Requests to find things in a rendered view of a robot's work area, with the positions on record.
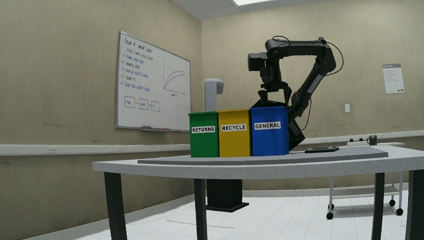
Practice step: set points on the yellow recycle bin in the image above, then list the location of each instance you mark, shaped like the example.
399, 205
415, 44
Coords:
235, 133

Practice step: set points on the green bin with label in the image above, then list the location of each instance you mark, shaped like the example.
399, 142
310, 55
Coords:
204, 134

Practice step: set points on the blue bin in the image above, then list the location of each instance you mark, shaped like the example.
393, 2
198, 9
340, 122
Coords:
270, 131

